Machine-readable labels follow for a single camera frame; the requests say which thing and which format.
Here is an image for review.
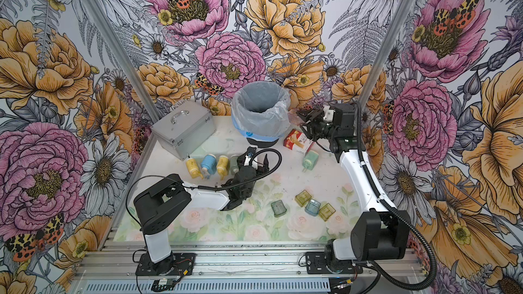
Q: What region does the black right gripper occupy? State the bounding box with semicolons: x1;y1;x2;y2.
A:
296;108;339;142

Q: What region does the dark green pencil sharpener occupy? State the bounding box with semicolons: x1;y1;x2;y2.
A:
230;155;240;176

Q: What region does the yellow pencil sharpener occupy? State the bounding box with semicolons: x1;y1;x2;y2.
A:
185;157;203;179
216;155;230;180

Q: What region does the mint green pencil sharpener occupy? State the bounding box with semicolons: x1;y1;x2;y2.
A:
302;150;320;170

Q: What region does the blue pencil sharpener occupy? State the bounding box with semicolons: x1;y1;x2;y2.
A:
201;154;217;179

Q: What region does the grey green shavings tray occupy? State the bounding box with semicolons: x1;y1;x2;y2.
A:
271;200;287;218

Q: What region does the yellow transparent shavings tray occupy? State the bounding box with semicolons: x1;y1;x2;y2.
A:
295;190;312;207

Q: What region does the blue transparent shavings tray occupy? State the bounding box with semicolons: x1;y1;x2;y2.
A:
305;199;321;216

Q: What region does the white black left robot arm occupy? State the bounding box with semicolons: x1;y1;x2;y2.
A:
133;149;282;276

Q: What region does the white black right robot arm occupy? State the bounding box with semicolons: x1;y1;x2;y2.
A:
298;103;411;274

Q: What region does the red white cardboard box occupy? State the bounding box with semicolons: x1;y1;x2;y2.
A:
283;129;313;155

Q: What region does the black bin with plastic liner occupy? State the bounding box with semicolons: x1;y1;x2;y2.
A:
232;81;291;148

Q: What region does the floral table mat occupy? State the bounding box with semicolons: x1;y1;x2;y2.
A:
114;146;369;242

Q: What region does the silver metal case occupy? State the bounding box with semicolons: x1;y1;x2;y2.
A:
152;102;216;161

